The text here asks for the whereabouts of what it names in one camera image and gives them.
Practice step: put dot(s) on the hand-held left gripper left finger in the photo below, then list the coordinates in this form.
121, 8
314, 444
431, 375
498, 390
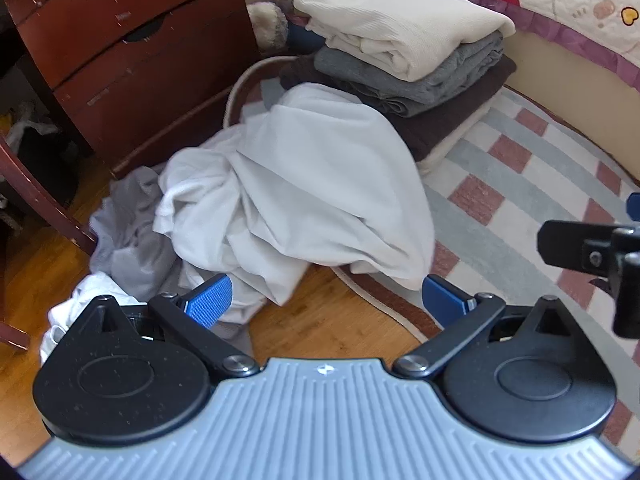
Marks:
210, 300

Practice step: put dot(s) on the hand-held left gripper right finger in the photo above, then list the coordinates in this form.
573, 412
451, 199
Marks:
442, 300

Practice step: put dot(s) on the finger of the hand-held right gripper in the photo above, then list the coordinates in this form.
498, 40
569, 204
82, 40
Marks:
565, 242
634, 207

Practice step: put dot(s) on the white T-shirt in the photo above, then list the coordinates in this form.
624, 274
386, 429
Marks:
300, 185

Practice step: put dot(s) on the checked round rug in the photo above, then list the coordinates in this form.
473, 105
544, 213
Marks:
500, 200

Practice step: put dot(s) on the crumpled grey garment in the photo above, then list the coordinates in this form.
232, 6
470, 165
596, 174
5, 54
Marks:
130, 240

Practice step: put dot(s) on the crumpled white garment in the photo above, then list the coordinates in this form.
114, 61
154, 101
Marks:
75, 305

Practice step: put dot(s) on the dark brown folded garment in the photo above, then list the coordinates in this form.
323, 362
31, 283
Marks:
450, 120

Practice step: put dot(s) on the wooden chair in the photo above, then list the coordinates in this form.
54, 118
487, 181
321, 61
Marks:
45, 195

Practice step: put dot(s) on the grey folded garment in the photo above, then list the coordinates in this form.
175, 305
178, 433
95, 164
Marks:
450, 75

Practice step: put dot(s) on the red-brown wooden drawer cabinet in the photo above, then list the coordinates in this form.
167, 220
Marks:
150, 60

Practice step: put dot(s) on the cream folded sweater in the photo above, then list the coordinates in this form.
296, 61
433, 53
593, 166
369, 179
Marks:
400, 25

